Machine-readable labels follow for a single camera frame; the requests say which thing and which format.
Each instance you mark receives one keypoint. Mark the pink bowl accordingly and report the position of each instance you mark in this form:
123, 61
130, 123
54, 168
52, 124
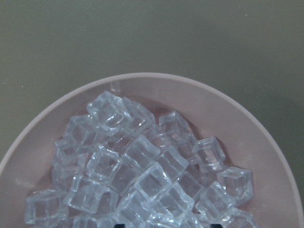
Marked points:
276, 203

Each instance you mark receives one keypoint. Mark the pile of clear ice cubes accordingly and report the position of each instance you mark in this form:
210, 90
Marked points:
118, 166

